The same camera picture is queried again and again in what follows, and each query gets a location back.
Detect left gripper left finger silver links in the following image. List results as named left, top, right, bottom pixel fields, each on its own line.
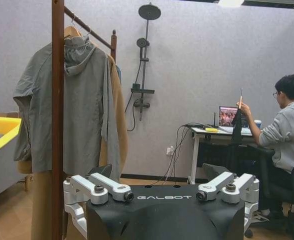
left=62, top=163, right=135, bottom=233

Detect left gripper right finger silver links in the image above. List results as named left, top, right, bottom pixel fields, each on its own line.
left=195, top=162, right=261, bottom=232

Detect black cloth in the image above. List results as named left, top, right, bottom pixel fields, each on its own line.
left=230, top=108, right=244, bottom=146

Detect thin stick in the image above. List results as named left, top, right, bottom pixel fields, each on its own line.
left=238, top=86, right=244, bottom=110

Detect blue garment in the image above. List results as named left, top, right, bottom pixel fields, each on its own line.
left=115, top=64, right=123, bottom=84

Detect wooden clothes hanger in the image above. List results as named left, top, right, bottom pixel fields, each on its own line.
left=63, top=14, right=83, bottom=39

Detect white desk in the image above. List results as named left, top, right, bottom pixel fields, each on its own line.
left=188, top=125, right=276, bottom=185

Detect black router with antenna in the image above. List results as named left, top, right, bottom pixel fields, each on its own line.
left=183, top=112, right=217, bottom=129

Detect open laptop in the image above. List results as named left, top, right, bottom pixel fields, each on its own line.
left=218, top=105, right=253, bottom=135

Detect tan long coat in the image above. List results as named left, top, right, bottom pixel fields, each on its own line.
left=16, top=53, right=129, bottom=240

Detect person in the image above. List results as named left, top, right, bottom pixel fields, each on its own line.
left=245, top=73, right=294, bottom=223

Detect grey hooded jacket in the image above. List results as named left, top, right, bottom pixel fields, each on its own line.
left=12, top=34, right=122, bottom=182

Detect brown wooden clothes rack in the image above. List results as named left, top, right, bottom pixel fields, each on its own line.
left=51, top=0, right=118, bottom=240

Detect black shower faucet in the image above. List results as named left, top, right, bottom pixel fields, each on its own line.
left=133, top=98, right=151, bottom=110

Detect black shower shelf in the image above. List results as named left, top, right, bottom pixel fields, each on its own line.
left=130, top=83, right=156, bottom=95

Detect black hand shower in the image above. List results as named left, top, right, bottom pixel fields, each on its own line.
left=136, top=37, right=151, bottom=49

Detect round black shower head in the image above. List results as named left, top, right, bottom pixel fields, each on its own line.
left=137, top=2, right=162, bottom=21

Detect ceiling light panel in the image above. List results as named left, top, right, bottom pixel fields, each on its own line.
left=217, top=0, right=246, bottom=7

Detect black cable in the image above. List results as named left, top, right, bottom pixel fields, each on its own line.
left=146, top=126, right=188, bottom=186
left=164, top=124, right=197, bottom=186

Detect black shower hose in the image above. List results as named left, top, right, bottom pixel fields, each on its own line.
left=125, top=47, right=145, bottom=132

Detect black shower rail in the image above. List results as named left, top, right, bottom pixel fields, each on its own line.
left=142, top=19, right=151, bottom=101

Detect metal wire hanger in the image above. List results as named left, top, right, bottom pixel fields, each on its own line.
left=81, top=23, right=94, bottom=38

